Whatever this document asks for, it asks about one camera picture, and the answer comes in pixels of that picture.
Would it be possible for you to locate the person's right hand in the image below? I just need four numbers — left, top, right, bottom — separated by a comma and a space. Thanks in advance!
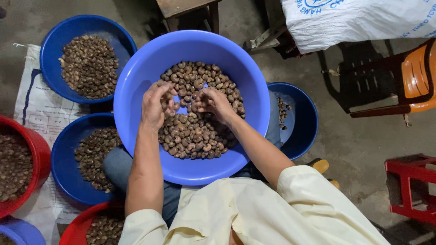
191, 87, 237, 124

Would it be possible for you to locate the person's left hand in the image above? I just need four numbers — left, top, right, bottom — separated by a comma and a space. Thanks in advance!
141, 80, 178, 131

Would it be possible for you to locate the heap of raw cashew nuts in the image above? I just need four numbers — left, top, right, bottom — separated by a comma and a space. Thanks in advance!
158, 61, 246, 160

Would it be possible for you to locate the large light blue plastic basin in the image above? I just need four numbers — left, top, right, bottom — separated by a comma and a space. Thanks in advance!
113, 30, 271, 186

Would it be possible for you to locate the dark blue basin of cashews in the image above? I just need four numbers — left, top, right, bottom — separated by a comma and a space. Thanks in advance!
40, 15, 138, 104
51, 113, 124, 206

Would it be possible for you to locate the wooden stool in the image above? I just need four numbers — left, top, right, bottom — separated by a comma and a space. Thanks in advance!
155, 0, 220, 34

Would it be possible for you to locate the nearly empty dark blue basin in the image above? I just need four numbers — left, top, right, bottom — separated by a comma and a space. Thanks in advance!
267, 82, 319, 161

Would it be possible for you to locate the person's cream shirt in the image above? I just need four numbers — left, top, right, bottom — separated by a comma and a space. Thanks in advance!
118, 165, 391, 245

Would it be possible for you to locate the white printed sack mat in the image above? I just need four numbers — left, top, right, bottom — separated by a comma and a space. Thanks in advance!
13, 43, 90, 245

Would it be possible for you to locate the yellow sandal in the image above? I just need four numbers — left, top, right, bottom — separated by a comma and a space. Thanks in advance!
306, 158, 340, 190

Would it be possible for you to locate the red basin of cashews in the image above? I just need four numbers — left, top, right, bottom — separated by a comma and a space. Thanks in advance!
0, 115, 52, 220
59, 201, 125, 245

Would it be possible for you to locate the white woven sack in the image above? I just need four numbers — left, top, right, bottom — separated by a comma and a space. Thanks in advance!
281, 0, 436, 54

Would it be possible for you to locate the orange and brown plastic chair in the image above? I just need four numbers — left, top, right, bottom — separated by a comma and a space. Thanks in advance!
318, 38, 436, 118

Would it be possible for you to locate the small light blue basin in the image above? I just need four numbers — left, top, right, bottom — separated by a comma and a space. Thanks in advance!
0, 216, 46, 245

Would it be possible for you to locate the red plastic stool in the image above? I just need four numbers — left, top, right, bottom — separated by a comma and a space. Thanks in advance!
385, 153, 436, 226

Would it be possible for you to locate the wooden table leg frame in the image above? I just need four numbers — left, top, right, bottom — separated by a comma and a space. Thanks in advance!
243, 0, 304, 59

